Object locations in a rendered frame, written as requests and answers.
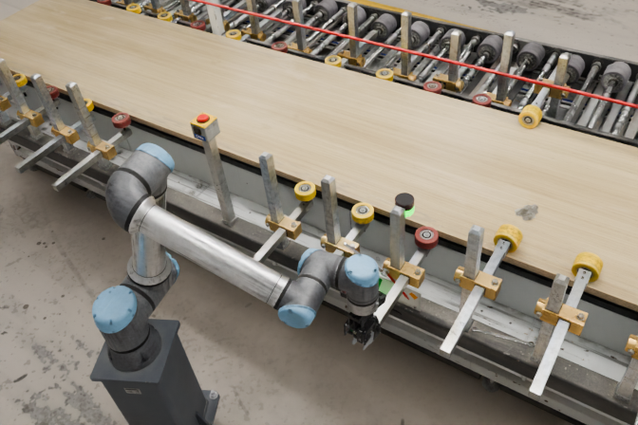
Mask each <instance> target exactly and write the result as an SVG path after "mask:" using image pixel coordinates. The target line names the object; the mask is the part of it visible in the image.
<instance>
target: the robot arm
mask: <svg viewBox="0 0 638 425"><path fill-rule="evenodd" d="M174 168H175V162H174V160H173V159H172V157H171V156H170V155H169V154H168V153H167V152H166V151H165V150H163V149H162V148H160V147H159V146H158V145H156V144H153V143H144V144H142V145H141V146H140V147H139V148H137V149H135V152H134V153H133V154H132V155H131V156H130V157H129V158H128V159H127V160H126V161H125V162H124V163H123V164H122V165H121V166H120V167H119V168H118V169H117V170H116V172H114V173H113V174H112V175H111V177H110V178H109V179H108V181H107V184H106V188H105V200H106V205H107V208H108V210H109V212H110V214H111V216H112V218H113V220H114V221H115V222H116V224H117V225H118V226H119V227H120V228H122V229H123V230H124V231H127V232H129V233H130V234H131V247H132V256H131V257H130V259H129V261H128V263H127V276H126V277H125V278H124V279H123V281H122V282H121V283H120V285H119V286H115V287H113V286H112V287H110V288H108V289H106V290H105V291H103V292H102V293H101V294H100V295H99V296H98V297H97V300H95V302H94V304H93V306H92V316H93V319H94V322H95V325H96V326H97V327H98V329H99V330H100V332H101V333H102V335H103V338H104V339H105V341H106V343H107V345H108V348H107V355H108V358H109V360H110V362H111V363H112V365H113V366H114V367H115V368H116V369H118V370H120V371H123V372H135V371H139V370H141V369H143V368H145V367H146V366H148V365H149V364H151V363H152V362H153V361H154V360H155V359H156V358H157V356H158V355H159V353H160V350H161V346H162V339H161V336H160V333H159V331H158V330H157V329H156V327H154V326H153V325H152V324H150V323H148V322H147V320H148V318H149V317H150V316H151V314H152V313H153V311H154V310H155V309H156V307H157V306H158V304H159V303H160V301H161V300H162V299H163V297H164V296H165V294H166V293H167V292H168V290H169V289H170V287H171V286H172V285H173V284H174V283H175V281H176V280H177V278H178V275H179V266H178V263H177V261H176V260H175V259H174V258H171V255H170V254H169V253H167V252H166V248H168V249H170V250H172V251H174V252H176V253H177V254H179V255H181V256H183V257H185V258H186V259H188V260H190V261H192V262H194V263H195V264H197V265H199V266H201V267H202V268H205V269H207V270H209V271H210V272H212V273H213V274H215V275H217V276H218V277H220V278H222V279H224V280H225V281H227V282H229V283H231V284H233V285H234V286H237V287H239V288H240V289H242V290H244V291H246V292H248V293H249V294H251V295H253V296H254V297H256V298H257V299H259V300H261V301H263V302H264V303H266V304H268V305H271V306H272V308H274V309H276V310H278V317H279V319H280V320H281V321H282V322H284V323H285V324H286V325H288V326H291V327H294V328H306V327H308V326H309V325H310V324H311V322H312V321H313V319H314V318H315V317H316V313H317V311H318V309H319V307H320V305H321V303H322V302H323V300H324V298H325V296H326V294H327V293H328V290H329V288H330V287H331V286H332V287H335V288H339V289H341V290H344V291H346V292H347V308H348V309H349V311H350V313H349V314H348V320H347V321H346V323H345V324H344V332H345V335H346V334H347V332H348V334H350V335H353V337H354V339H353V341H352V344H355V343H356V342H359V343H363V344H364V347H363V350H365V349H366V347H367V346H368V345H370V344H371V343H372V342H373V341H374V340H375V338H376V337H377V336H378V335H379V334H380V332H381V325H380V324H379V319H378V317H377V316H376V315H374V314H373V313H374V312H375V311H376V310H377V308H378V307H380V306H381V305H382V304H383V303H385V299H386V295H385V294H383V293H382V292H381V291H379V278H380V273H379V269H378V265H377V263H376V262H375V261H374V259H372V258H371V257H369V256H367V255H364V254H355V255H352V256H350V257H349V258H348V257H345V256H342V255H338V254H334V253H331V252H327V251H324V250H322V249H313V248H311V249H307V250H306V251H305V252H304V253H303V255H302V256H301V260H300V261H299V264H298V268H297V274H298V278H297V279H296V281H294V280H293V279H291V278H289V277H285V276H283V275H282V274H280V273H278V272H276V271H274V270H273V269H271V268H268V267H266V266H265V265H263V264H261V263H259V262H257V261H256V260H254V259H253V258H251V257H249V256H248V255H246V254H244V253H242V252H240V251H239V250H237V249H234V248H233V247H231V246H229V245H227V244H225V243H224V242H222V241H220V240H218V239H216V238H215V237H213V236H212V235H210V234H208V233H207V232H205V231H202V230H200V229H199V228H197V227H195V226H193V225H192V224H190V223H188V222H186V221H184V220H183V219H181V218H179V217H177V216H175V215H174V214H172V213H170V212H168V211H166V190H167V177H168V176H169V175H170V174H171V173H172V172H173V170H174ZM346 327H347V331H346Z"/></svg>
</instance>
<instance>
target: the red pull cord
mask: <svg viewBox="0 0 638 425"><path fill-rule="evenodd" d="M191 1H195V2H199V3H202V4H206V5H210V6H214V7H219V8H223V9H229V10H233V11H237V12H241V13H245V14H250V15H253V16H257V17H261V18H265V19H269V20H273V21H277V22H281V23H285V24H289V25H293V26H297V27H300V28H308V29H312V30H316V31H320V32H324V33H327V34H331V35H335V36H340V37H344V38H348V39H351V40H355V41H359V42H363V43H367V44H372V45H375V46H382V47H386V48H390V49H394V50H398V51H402V52H406V53H410V54H414V55H418V56H422V57H425V58H429V59H434V60H438V61H442V62H446V63H449V64H453V65H460V66H465V67H469V68H473V69H476V70H480V71H484V72H488V73H492V74H497V75H500V76H504V77H508V78H512V79H516V80H520V81H523V82H528V83H535V84H539V85H543V86H547V87H550V88H555V89H559V90H563V91H567V92H571V93H574V94H578V95H582V96H587V97H591V98H595V99H598V100H602V101H606V102H613V103H618V104H622V105H625V106H629V107H633V108H637V109H638V104H634V103H629V102H622V101H618V100H615V99H610V98H606V97H602V96H598V95H594V94H591V93H586V92H582V91H578V90H574V89H570V88H567V87H562V86H558V85H554V84H550V83H543V82H539V81H535V80H531V79H527V78H523V77H519V76H515V75H511V74H507V73H503V72H499V71H495V70H491V69H487V68H483V67H479V66H475V65H468V64H464V63H460V62H456V61H452V60H447V59H443V58H440V57H436V56H432V55H428V54H423V53H420V52H416V51H412V50H408V49H404V48H399V47H395V46H389V45H385V44H380V43H376V42H372V41H369V40H365V39H361V38H356V37H352V36H348V35H345V34H341V33H337V32H332V31H328V30H324V29H320V28H314V27H309V26H305V25H301V24H297V23H294V22H290V21H285V20H281V19H277V18H273V17H270V16H265V15H261V14H257V13H253V12H249V11H246V10H241V9H234V8H230V7H226V6H222V5H218V4H214V3H210V2H206V1H202V0H191Z"/></svg>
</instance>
